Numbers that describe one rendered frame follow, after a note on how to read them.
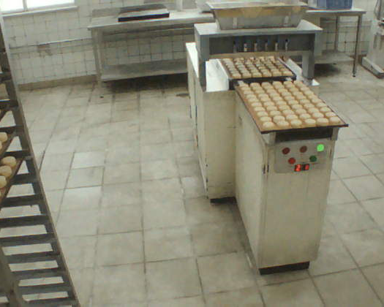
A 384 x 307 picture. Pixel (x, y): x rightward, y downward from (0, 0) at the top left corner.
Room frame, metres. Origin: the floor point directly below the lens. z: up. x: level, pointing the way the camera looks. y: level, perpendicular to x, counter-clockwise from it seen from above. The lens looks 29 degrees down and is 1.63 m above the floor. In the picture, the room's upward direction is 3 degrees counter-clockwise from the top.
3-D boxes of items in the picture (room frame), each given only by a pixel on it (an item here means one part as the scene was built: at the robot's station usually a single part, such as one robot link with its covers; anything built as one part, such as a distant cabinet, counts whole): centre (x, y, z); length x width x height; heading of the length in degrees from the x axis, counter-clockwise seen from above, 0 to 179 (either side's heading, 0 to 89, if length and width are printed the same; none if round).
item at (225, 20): (2.36, -0.43, 1.25); 0.56 x 0.29 x 0.14; 93
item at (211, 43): (2.36, -0.43, 1.01); 0.72 x 0.33 x 0.34; 93
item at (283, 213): (1.86, -0.46, 0.45); 0.70 x 0.34 x 0.90; 3
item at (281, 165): (1.50, -0.48, 0.77); 0.24 x 0.04 x 0.14; 93
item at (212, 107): (2.84, -0.40, 0.42); 1.28 x 0.72 x 0.84; 3
